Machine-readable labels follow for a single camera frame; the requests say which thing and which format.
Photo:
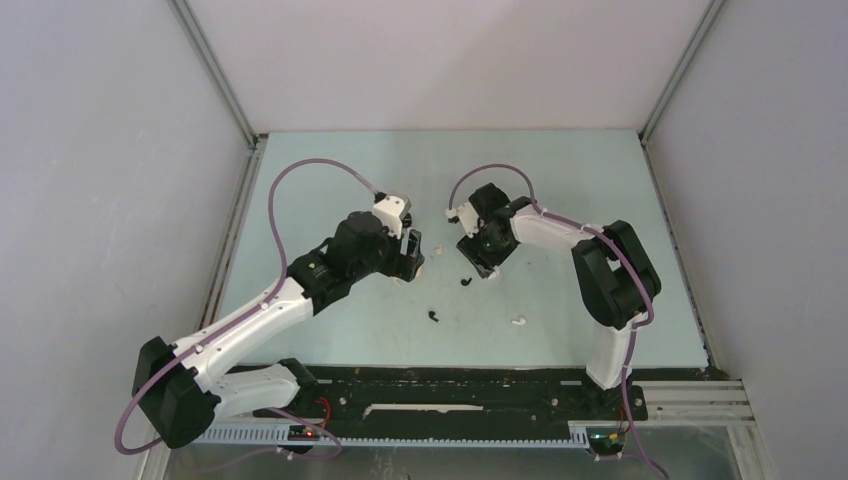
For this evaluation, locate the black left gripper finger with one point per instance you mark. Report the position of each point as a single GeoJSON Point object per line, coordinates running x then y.
{"type": "Point", "coordinates": [413, 243]}
{"type": "Point", "coordinates": [407, 266]}

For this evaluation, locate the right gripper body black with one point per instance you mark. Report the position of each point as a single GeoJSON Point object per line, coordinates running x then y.
{"type": "Point", "coordinates": [484, 226]}

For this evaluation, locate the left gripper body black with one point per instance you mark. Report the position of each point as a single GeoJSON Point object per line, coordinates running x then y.
{"type": "Point", "coordinates": [386, 252]}

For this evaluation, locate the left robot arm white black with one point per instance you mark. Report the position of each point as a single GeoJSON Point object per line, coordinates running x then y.
{"type": "Point", "coordinates": [182, 387]}

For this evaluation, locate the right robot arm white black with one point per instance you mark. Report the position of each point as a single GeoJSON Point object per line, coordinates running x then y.
{"type": "Point", "coordinates": [616, 278]}

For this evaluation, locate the pink earbud charging case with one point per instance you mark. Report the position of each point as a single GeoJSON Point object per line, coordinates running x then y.
{"type": "Point", "coordinates": [401, 281]}

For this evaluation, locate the aluminium extrusion right base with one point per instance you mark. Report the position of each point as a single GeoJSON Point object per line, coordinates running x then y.
{"type": "Point", "coordinates": [711, 403]}

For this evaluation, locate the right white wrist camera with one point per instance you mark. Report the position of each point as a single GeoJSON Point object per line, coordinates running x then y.
{"type": "Point", "coordinates": [466, 216]}

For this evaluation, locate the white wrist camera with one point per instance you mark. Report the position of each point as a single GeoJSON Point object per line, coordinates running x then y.
{"type": "Point", "coordinates": [393, 210]}
{"type": "Point", "coordinates": [466, 216]}

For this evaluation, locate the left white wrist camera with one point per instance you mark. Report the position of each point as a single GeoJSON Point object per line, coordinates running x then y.
{"type": "Point", "coordinates": [393, 210]}

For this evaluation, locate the white cable duct strip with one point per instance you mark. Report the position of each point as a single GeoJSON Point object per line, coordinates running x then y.
{"type": "Point", "coordinates": [290, 434]}

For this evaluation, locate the left aluminium frame post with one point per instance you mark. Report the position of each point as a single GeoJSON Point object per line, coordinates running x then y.
{"type": "Point", "coordinates": [198, 40]}

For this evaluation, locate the aluminium frame post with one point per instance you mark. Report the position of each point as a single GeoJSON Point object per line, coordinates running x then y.
{"type": "Point", "coordinates": [692, 48]}
{"type": "Point", "coordinates": [198, 40]}

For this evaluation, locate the right aluminium frame post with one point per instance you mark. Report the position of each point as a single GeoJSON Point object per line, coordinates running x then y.
{"type": "Point", "coordinates": [692, 48]}

